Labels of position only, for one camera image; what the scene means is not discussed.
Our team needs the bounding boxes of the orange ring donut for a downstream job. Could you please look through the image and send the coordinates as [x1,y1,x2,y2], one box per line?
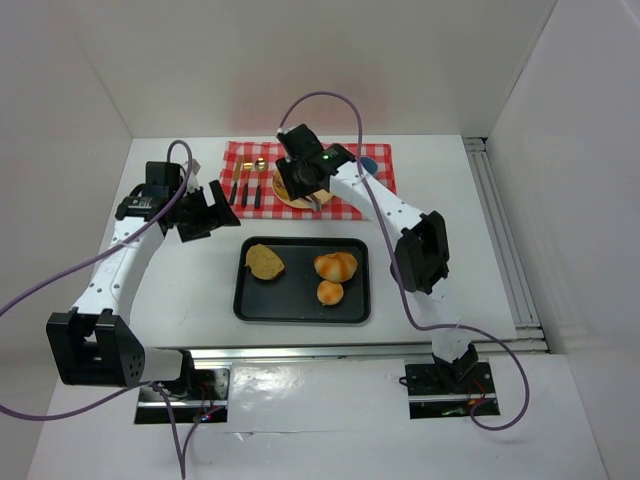
[273,179,289,200]

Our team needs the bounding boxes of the silver metal tongs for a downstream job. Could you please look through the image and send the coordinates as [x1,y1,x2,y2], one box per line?
[301,195,322,212]

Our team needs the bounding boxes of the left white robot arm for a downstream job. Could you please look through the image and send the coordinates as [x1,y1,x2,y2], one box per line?
[46,162,240,388]

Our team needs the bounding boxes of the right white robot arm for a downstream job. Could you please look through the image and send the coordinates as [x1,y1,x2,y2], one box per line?
[276,124,478,383]

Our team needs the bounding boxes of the flat brown speckled bread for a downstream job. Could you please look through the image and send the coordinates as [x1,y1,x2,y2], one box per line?
[245,244,285,281]

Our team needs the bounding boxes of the yellow plate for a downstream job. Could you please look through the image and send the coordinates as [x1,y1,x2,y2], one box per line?
[271,170,333,209]

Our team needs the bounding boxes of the red checkered cloth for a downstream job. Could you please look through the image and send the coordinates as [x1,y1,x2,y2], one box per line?
[221,140,401,222]

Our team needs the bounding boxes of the blue cup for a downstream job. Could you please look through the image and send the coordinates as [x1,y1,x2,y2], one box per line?
[360,156,378,177]

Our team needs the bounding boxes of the large swirled orange bun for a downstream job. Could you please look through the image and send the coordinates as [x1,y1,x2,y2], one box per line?
[314,252,358,283]

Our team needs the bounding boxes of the black tray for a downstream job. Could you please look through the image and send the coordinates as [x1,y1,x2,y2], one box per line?
[233,236,371,325]

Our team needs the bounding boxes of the small round orange bun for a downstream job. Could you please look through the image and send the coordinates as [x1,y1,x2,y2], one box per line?
[317,280,344,306]

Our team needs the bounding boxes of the gold spoon black handle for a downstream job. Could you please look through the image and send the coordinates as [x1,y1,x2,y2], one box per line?
[254,157,268,209]

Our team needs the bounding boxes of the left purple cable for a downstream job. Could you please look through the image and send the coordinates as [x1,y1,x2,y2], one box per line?
[0,140,211,480]

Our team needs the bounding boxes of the purple cable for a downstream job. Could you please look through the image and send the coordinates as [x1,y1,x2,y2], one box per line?
[277,90,532,432]
[0,140,211,480]

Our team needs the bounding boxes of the gold fork black handle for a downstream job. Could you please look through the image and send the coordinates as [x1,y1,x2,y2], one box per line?
[241,156,253,208]

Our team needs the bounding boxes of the gold knife black handle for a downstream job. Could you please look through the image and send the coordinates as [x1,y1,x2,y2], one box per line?
[229,156,244,205]

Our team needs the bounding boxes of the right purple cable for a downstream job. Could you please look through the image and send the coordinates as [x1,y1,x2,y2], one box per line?
[277,90,532,432]

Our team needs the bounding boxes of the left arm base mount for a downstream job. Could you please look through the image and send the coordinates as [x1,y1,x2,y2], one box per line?
[134,365,231,425]

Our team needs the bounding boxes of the aluminium front rail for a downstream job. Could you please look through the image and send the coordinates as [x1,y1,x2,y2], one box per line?
[180,343,432,362]

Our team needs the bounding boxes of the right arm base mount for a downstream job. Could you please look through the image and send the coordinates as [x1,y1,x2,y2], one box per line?
[398,362,500,419]

